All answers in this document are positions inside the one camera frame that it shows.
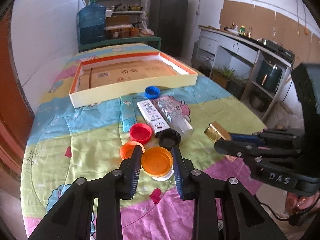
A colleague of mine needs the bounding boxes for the colourful cartoon quilt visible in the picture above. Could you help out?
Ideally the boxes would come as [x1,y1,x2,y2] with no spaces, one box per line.
[21,43,267,238]

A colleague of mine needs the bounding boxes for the small orange bottle cap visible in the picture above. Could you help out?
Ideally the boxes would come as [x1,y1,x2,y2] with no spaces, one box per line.
[119,141,145,160]

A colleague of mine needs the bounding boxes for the black bottle cap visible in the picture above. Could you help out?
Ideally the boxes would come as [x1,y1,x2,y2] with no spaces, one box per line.
[158,129,181,151]

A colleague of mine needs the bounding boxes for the brown cardboard liner sheet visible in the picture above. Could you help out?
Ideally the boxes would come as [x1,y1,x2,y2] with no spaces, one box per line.
[78,60,177,91]

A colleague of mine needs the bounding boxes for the white kitchen counter cabinet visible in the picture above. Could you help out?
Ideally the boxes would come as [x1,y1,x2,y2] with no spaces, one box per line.
[196,26,292,122]

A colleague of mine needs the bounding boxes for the person right hand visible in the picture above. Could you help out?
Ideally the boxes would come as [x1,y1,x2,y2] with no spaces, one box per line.
[285,192,319,215]

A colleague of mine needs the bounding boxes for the plastic bag of food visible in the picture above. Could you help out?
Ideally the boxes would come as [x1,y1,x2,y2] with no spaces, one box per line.
[139,21,154,37]

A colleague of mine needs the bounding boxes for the red bottle cap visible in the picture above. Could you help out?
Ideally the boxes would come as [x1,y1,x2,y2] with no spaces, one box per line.
[129,123,152,145]

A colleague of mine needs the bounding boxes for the black refrigerator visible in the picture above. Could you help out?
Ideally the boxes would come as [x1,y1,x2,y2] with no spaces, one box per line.
[149,0,188,57]

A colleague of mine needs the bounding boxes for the green metal shelf rack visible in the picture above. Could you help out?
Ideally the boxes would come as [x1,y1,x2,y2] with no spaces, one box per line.
[88,0,147,39]

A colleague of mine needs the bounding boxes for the clear plastic patterned bottle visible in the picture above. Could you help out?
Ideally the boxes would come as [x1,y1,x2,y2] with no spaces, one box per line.
[157,95,193,140]

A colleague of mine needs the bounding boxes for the blue water jug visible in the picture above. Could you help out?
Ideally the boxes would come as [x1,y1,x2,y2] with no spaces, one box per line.
[78,3,106,44]

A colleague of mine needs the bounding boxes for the white printed rectangular box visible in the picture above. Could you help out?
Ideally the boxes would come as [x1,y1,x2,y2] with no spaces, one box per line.
[137,99,170,138]

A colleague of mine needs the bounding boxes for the gold rectangular lighter box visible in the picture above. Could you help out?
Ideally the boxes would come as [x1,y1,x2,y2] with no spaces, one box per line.
[204,121,232,143]

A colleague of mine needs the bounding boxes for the potted green plant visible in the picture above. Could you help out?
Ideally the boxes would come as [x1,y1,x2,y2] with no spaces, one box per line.
[210,66,235,90]

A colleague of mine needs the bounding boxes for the blue bottle cap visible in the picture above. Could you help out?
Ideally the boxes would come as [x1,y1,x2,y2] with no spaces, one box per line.
[144,86,161,100]

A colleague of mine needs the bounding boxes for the black gas stove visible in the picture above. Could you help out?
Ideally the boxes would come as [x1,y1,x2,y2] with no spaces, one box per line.
[260,38,295,63]

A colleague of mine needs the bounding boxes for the light blue rectangular box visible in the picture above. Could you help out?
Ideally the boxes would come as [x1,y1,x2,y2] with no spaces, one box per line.
[120,95,137,132]

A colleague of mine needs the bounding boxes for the green bench table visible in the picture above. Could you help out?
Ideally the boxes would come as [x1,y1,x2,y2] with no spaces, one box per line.
[78,36,162,52]

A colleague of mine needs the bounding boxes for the orange rimmed shallow box tray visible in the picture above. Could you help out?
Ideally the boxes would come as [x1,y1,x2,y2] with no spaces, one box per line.
[69,51,198,108]

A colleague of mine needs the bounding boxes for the large orange bottle cap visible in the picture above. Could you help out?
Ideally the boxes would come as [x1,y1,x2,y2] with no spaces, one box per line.
[141,146,173,178]

